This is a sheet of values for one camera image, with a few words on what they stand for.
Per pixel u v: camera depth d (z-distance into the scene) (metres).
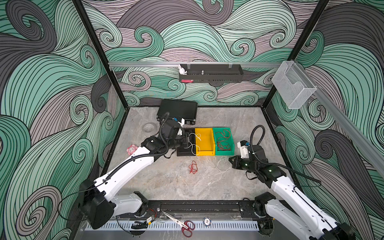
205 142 0.98
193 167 0.87
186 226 0.68
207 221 0.70
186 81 0.90
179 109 1.14
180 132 0.59
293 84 0.78
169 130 0.55
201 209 0.74
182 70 0.85
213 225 0.70
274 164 0.59
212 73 0.95
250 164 0.66
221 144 0.96
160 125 0.57
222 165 0.88
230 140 0.95
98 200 0.37
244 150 0.72
